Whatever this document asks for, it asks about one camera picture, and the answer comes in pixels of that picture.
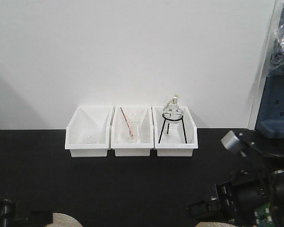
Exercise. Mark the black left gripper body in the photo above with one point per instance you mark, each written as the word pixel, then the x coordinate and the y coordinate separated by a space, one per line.
pixel 21 214

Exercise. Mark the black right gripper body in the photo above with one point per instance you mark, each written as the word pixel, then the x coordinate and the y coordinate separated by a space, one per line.
pixel 216 205

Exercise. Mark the beige plate with black rim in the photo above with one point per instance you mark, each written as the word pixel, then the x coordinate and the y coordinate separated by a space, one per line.
pixel 64 220

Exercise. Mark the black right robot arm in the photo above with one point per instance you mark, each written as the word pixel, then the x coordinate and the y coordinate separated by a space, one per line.
pixel 247 198

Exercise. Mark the right white storage bin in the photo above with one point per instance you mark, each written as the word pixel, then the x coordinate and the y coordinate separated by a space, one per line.
pixel 174 140

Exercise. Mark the white storage bin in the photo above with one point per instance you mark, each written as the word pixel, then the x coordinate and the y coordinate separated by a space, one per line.
pixel 142 115
pixel 174 140
pixel 88 132

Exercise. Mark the middle white storage bin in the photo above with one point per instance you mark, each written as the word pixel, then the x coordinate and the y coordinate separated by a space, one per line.
pixel 142 115

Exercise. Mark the glass flask on black tripod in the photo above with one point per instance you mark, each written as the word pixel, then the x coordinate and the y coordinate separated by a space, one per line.
pixel 172 114

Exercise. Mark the left white storage bin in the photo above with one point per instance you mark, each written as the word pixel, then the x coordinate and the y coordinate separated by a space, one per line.
pixel 88 132

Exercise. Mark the glass beaker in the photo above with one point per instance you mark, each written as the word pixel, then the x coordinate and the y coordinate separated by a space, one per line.
pixel 125 133

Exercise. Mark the red striped stirring rod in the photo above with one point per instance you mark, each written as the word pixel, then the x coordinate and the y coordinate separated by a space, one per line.
pixel 128 126

